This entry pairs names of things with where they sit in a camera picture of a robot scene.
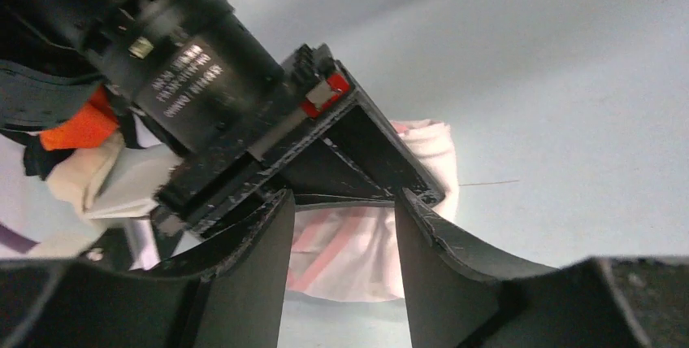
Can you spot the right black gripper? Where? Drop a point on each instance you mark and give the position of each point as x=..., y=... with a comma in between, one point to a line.
x=199, y=73

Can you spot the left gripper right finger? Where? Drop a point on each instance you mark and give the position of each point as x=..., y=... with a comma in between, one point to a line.
x=456, y=285

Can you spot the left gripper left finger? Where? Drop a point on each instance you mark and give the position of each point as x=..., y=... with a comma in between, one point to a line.
x=226, y=292

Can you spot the white pink-trimmed underwear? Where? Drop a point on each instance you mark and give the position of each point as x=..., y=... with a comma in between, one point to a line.
x=350, y=254

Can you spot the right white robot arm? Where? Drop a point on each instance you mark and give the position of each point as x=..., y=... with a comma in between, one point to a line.
x=46, y=78

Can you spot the cream underwear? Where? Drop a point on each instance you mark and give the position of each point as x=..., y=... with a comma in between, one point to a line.
x=79, y=178

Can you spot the orange underwear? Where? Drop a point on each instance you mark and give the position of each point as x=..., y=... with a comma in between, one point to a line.
x=89, y=128

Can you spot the black underwear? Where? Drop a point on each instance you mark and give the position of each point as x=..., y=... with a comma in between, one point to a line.
x=37, y=160

